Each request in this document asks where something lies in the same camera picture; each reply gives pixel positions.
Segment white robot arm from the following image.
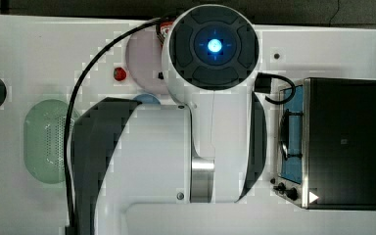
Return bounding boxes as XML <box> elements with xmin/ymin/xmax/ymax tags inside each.
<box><xmin>70</xmin><ymin>5</ymin><xmax>266</xmax><ymax>235</ymax></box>

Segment blue bowl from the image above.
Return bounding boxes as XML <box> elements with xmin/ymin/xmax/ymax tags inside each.
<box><xmin>134</xmin><ymin>94</ymin><xmax>161</xmax><ymax>105</ymax></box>

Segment grey round plate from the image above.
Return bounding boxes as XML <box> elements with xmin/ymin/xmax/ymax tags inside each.
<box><xmin>125</xmin><ymin>26</ymin><xmax>168</xmax><ymax>95</ymax></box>

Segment dark red strawberry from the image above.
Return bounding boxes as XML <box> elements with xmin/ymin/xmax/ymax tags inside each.
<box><xmin>114</xmin><ymin>68</ymin><xmax>127</xmax><ymax>81</ymax></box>

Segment red ketchup bottle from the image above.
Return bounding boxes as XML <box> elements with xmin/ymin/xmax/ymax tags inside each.
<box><xmin>156</xmin><ymin>21</ymin><xmax>173</xmax><ymax>45</ymax></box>

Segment steel toaster oven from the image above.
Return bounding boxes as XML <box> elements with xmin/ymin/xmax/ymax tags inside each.
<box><xmin>271</xmin><ymin>77</ymin><xmax>376</xmax><ymax>211</ymax></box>

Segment green perforated colander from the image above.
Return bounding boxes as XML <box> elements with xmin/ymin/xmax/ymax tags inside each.
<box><xmin>23</xmin><ymin>99</ymin><xmax>68</xmax><ymax>184</ymax></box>

